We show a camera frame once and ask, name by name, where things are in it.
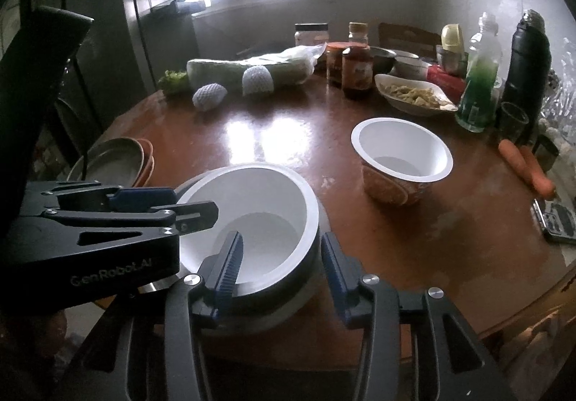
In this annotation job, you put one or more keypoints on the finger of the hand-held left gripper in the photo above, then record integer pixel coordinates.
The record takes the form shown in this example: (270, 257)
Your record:
(198, 216)
(139, 198)

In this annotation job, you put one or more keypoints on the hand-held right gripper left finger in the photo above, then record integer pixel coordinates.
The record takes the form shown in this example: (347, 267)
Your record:
(228, 266)

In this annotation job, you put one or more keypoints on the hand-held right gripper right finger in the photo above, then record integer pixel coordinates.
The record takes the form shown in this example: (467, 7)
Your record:
(333, 270)

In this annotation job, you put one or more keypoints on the tan plate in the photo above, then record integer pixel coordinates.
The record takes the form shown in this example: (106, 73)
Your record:
(150, 170)

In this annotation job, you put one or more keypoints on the pink plate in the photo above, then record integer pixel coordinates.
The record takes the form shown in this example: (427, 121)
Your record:
(146, 152)

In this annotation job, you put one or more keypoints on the round steel plate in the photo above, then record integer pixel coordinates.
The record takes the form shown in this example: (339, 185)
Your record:
(108, 160)

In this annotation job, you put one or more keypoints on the red printed paper bowl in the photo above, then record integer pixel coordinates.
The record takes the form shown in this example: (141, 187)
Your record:
(270, 225)
(400, 144)

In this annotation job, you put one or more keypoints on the steel bowl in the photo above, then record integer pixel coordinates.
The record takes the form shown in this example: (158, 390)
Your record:
(283, 312)

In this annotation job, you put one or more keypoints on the fruit in white foam net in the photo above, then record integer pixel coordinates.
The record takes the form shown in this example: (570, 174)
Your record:
(257, 80)
(210, 98)

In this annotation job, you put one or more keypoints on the green lettuce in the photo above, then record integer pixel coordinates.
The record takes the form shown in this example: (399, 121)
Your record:
(173, 80)

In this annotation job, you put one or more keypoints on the napa cabbage in plastic bag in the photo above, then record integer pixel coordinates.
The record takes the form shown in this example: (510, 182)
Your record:
(225, 72)

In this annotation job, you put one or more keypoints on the dark grey refrigerator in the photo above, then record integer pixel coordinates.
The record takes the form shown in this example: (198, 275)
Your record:
(103, 45)

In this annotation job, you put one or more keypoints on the white dish of food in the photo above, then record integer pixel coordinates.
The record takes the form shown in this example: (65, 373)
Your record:
(414, 95)

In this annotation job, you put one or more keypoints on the brown sauce bottle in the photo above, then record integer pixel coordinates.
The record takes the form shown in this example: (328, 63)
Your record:
(357, 68)

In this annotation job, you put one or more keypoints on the red jar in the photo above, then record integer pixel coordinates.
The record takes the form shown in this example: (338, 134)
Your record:
(335, 63)

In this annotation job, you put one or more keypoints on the orange carrot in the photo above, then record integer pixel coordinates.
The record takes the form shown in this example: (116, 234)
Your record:
(513, 156)
(540, 178)

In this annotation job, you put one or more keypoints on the clear jar with dark lid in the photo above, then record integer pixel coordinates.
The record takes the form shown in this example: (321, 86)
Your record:
(311, 35)

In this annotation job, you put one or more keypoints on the steel basin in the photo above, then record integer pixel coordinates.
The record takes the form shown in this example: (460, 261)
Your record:
(382, 59)

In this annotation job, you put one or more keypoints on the red packet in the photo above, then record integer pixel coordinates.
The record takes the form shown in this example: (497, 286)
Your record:
(447, 84)

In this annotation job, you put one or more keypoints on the white ceramic bowl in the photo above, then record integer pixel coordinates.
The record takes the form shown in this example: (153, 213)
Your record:
(411, 66)

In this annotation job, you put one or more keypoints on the black electronic device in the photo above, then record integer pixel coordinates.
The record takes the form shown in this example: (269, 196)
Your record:
(555, 221)

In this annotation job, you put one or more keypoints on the dark glass cup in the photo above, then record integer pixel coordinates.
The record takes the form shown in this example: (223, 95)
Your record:
(513, 124)

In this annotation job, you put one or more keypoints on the green liquid plastic bottle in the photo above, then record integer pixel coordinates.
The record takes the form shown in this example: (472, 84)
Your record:
(479, 86)

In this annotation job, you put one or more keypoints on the wooden chair back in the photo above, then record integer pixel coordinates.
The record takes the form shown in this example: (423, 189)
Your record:
(409, 39)

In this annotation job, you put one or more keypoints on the cream lidded steel cup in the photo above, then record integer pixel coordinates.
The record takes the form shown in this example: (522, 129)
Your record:
(452, 45)

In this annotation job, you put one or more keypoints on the black thermos flask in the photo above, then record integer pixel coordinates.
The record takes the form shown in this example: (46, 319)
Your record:
(526, 68)

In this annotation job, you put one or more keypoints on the crumpled clear plastic bag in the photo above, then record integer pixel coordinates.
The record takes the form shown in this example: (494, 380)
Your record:
(560, 95)

